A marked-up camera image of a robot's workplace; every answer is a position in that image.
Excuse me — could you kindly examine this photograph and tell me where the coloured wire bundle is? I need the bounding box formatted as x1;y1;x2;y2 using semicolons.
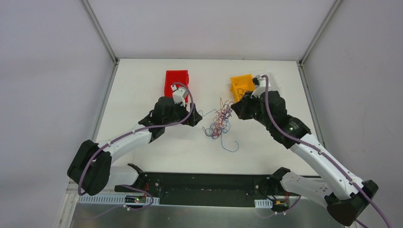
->
196;97;235;141

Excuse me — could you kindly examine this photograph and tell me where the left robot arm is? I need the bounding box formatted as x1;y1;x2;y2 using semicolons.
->
67;96;202;196

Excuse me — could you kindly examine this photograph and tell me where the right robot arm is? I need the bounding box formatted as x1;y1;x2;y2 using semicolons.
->
231;91;379;226

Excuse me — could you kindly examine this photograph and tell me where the orange plastic bin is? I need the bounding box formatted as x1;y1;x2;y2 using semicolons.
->
230;74;255;102

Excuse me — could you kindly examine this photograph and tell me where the clear plastic bin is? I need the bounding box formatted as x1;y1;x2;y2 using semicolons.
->
267;73;280;93

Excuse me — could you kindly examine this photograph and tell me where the red plastic bin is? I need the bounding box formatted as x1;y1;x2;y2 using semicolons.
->
164;70;189;97

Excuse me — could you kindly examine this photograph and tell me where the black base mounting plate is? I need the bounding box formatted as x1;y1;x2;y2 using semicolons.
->
132;172;286;208

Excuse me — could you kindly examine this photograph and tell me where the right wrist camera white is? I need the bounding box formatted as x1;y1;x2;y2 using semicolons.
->
252;75;270;98

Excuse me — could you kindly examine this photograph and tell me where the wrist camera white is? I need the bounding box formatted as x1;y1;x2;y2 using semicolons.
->
252;75;270;98
171;85;189;107

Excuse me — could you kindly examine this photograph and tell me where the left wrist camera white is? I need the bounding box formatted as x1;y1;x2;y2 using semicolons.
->
171;85;189;107

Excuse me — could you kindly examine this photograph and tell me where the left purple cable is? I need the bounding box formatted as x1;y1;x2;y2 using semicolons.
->
77;82;196;211

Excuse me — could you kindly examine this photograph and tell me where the purple cable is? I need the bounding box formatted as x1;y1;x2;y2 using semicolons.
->
77;82;196;211
259;74;394;228

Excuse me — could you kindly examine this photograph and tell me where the loose blue wire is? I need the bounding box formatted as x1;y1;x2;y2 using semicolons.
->
220;135;240;153

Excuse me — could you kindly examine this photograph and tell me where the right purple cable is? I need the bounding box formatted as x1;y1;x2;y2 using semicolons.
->
259;74;394;228

